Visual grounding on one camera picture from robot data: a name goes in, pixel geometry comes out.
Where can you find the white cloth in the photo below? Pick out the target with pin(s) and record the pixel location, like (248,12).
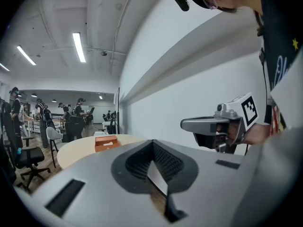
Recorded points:
(100,133)

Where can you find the person's right forearm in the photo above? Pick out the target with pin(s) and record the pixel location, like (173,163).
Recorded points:
(259,133)

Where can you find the black-framed whiteboard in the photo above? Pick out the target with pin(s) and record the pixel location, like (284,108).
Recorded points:
(118,110)

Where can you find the person's right hand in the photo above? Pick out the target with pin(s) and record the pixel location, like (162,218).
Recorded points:
(233,130)

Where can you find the black mesh-back office chair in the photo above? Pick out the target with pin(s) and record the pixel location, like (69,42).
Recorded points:
(74,126)

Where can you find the wooden desk with white legs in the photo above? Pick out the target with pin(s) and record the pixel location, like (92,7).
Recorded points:
(32,123)

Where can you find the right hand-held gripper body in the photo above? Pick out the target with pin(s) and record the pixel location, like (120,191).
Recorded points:
(234,112)

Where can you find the long ceiling light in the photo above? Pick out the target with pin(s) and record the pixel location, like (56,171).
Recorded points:
(79,47)
(4,67)
(26,55)

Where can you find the person's dark printed t-shirt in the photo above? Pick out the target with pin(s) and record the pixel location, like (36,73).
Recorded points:
(281,32)

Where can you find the ceiling dome camera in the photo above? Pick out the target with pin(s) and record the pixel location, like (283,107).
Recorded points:
(104,53)

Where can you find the orange box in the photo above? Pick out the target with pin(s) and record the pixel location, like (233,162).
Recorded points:
(106,144)

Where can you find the black high-back chair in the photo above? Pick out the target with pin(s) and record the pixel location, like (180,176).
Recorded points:
(113,122)

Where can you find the white shell chair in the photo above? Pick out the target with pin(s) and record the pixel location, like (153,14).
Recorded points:
(53,133)

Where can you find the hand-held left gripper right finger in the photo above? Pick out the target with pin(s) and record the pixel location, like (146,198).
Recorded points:
(169,165)

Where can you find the black office chair with armrests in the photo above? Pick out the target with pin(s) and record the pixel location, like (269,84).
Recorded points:
(28,155)

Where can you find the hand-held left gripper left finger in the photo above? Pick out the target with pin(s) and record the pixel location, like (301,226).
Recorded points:
(139,164)

